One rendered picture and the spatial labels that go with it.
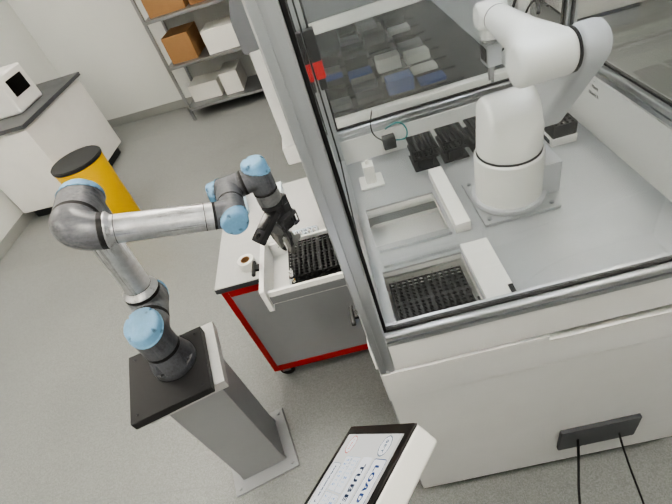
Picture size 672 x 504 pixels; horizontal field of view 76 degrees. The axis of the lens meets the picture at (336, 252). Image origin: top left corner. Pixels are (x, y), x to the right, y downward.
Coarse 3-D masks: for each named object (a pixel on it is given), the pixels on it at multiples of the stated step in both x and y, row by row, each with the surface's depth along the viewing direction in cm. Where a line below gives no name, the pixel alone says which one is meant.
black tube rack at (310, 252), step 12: (312, 240) 157; (324, 240) 156; (300, 252) 155; (312, 252) 152; (324, 252) 151; (300, 264) 150; (312, 264) 149; (324, 264) 147; (336, 264) 145; (300, 276) 150; (312, 276) 148
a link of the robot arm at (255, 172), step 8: (248, 160) 124; (256, 160) 122; (264, 160) 123; (248, 168) 121; (256, 168) 121; (264, 168) 123; (248, 176) 123; (256, 176) 123; (264, 176) 124; (272, 176) 128; (248, 184) 124; (256, 184) 124; (264, 184) 125; (272, 184) 127; (256, 192) 127; (264, 192) 127; (272, 192) 128
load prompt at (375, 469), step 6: (378, 462) 72; (384, 462) 71; (372, 468) 73; (378, 468) 71; (366, 474) 73; (372, 474) 71; (378, 474) 69; (366, 480) 72; (372, 480) 70; (360, 486) 72; (366, 486) 70; (372, 486) 68; (360, 492) 70; (366, 492) 68; (354, 498) 71; (360, 498) 69; (366, 498) 67
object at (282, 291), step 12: (300, 240) 162; (276, 252) 165; (276, 264) 163; (288, 264) 161; (276, 276) 158; (288, 276) 156; (324, 276) 143; (336, 276) 143; (276, 288) 154; (288, 288) 144; (300, 288) 145; (312, 288) 145; (324, 288) 146; (276, 300) 147; (288, 300) 148
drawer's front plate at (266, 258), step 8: (264, 248) 157; (264, 256) 154; (272, 256) 165; (264, 264) 151; (272, 264) 162; (264, 272) 148; (272, 272) 159; (264, 280) 146; (272, 280) 156; (264, 288) 143; (272, 288) 153; (264, 296) 143; (272, 304) 147
